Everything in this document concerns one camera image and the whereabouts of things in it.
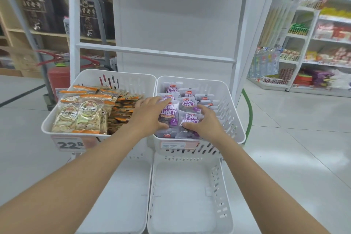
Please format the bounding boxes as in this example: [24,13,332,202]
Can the row of yellow packs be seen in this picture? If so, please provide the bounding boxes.
[319,7,351,19]

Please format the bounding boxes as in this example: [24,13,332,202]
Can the red fire extinguisher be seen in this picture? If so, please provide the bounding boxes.
[36,50,101,105]

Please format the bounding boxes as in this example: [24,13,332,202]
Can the person's right hand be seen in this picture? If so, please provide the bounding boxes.
[182,104,230,146]

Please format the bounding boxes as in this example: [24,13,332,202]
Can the purple boxes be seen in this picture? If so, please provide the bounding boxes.
[302,68,334,87]

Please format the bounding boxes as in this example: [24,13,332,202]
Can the white store shelf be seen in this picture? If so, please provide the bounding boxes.
[286,0,351,99]

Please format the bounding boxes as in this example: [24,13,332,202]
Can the clear nut bag orange top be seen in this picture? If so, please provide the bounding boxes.
[75,95,109,135]
[59,90,89,103]
[51,99,83,133]
[72,85,100,95]

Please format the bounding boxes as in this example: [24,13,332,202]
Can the purple snack packet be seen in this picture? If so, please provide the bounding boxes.
[178,110,205,139]
[159,96,180,130]

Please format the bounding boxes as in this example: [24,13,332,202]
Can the empty white slotted basket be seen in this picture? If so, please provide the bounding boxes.
[147,154,234,234]
[76,143,153,234]

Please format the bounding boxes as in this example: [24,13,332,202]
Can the row of hanging clear packets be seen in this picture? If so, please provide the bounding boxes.
[248,46,281,80]

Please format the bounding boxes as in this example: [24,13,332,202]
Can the white display rack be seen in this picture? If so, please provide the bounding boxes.
[68,0,283,160]

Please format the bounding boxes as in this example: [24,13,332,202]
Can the white and orange price tag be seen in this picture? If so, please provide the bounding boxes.
[51,135,95,152]

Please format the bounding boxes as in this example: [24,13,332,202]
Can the dark liquor box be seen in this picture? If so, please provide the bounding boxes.
[79,0,116,40]
[18,0,69,34]

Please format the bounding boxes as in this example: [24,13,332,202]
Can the person's left forearm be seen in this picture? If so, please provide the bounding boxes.
[0,125,143,234]

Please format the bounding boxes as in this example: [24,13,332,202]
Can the white basket with orange goods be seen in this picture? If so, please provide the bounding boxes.
[41,69,157,144]

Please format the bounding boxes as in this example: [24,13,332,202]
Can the pile of purple plum packets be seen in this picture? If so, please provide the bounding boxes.
[155,81,220,139]

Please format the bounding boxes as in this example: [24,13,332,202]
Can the row of red white packs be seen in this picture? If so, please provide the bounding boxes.
[314,21,351,41]

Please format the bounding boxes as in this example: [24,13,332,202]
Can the white wire end shelf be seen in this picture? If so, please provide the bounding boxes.
[246,6,321,92]

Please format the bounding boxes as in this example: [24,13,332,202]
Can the person's left hand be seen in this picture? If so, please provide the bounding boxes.
[128,96,173,134]

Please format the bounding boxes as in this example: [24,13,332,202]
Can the pile of small orange packets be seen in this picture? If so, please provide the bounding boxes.
[105,88,145,135]

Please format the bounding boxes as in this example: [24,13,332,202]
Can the white plastic bag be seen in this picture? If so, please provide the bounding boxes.
[327,69,351,90]

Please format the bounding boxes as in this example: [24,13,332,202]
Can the row of green packs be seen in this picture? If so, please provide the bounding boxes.
[288,23,310,36]

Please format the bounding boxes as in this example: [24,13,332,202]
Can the red box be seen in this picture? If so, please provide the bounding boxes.
[293,73,313,85]

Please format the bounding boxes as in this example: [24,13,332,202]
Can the white basket with purple goods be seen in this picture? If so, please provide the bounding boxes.
[152,75,246,145]

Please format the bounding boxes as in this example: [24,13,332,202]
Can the wooden shelf unit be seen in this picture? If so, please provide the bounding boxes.
[0,0,117,78]

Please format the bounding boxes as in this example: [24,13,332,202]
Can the faded orange price tag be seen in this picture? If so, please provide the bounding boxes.
[160,141,200,150]

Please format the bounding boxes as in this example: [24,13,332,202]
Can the hanging long pale packets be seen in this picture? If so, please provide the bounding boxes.
[260,0,297,48]

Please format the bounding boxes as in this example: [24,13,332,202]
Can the person's right forearm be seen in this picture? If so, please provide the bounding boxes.
[203,135,331,234]

